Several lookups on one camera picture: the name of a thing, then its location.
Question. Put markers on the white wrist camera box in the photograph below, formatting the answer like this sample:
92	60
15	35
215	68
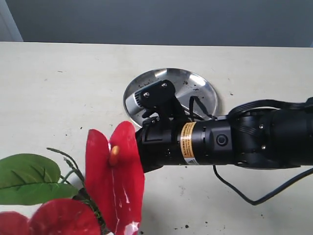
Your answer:
150	96

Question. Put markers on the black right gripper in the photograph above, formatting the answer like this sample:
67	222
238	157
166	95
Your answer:
158	139

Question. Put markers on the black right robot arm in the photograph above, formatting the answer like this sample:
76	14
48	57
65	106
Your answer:
262	134

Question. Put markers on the round steel plate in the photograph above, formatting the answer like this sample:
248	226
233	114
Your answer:
186	83

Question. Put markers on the red artificial anthurium plant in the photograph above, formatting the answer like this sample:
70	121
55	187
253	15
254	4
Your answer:
109	203

